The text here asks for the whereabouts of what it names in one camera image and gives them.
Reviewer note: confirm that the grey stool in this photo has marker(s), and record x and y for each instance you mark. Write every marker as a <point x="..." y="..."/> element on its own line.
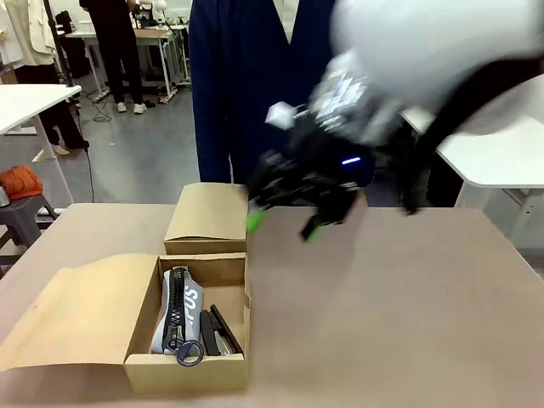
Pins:
<point x="23" y="221"/>

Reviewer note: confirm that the white background workbench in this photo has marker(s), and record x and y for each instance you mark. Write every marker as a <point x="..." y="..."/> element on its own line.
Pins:
<point x="153" y="47"/>

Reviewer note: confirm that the white table with round corner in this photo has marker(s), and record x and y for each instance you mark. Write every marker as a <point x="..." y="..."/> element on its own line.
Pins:
<point x="30" y="102"/>

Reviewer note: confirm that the person in blue coat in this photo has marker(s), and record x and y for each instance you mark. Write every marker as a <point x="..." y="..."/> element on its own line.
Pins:
<point x="242" y="85"/>

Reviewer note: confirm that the silver can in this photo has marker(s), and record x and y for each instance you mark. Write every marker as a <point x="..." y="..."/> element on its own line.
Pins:
<point x="3" y="197"/>

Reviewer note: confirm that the grey zip pencil case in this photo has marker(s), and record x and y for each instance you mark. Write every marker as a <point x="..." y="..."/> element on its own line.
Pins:
<point x="178" y="314"/>

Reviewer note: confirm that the black stapler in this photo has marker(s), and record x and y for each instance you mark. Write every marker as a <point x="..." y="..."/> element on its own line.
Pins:
<point x="219" y="333"/>

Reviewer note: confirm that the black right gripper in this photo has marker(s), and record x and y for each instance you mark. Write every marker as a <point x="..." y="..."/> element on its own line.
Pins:
<point x="336" y="157"/>

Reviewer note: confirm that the person in white coat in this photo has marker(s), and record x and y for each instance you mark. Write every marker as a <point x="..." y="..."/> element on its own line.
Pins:
<point x="38" y="38"/>

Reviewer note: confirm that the orange cloth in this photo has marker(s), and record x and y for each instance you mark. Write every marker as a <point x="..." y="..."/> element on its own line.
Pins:
<point x="21" y="182"/>

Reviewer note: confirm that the small cardboard box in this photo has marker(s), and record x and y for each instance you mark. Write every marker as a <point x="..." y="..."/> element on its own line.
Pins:
<point x="208" y="221"/>

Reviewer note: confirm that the person in black clothes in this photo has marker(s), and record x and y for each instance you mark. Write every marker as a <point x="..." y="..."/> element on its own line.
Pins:
<point x="119" y="51"/>

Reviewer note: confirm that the white table with angled legs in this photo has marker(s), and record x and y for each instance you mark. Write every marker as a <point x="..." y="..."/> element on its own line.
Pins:
<point x="497" y="157"/>

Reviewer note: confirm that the black tripod pole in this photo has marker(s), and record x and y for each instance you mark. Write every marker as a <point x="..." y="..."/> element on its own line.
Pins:
<point x="59" y="47"/>

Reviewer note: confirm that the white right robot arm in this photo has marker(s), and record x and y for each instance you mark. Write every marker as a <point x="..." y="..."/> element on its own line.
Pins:
<point x="425" y="55"/>

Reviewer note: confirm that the large cardboard box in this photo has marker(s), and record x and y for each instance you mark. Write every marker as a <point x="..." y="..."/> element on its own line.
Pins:
<point x="85" y="314"/>

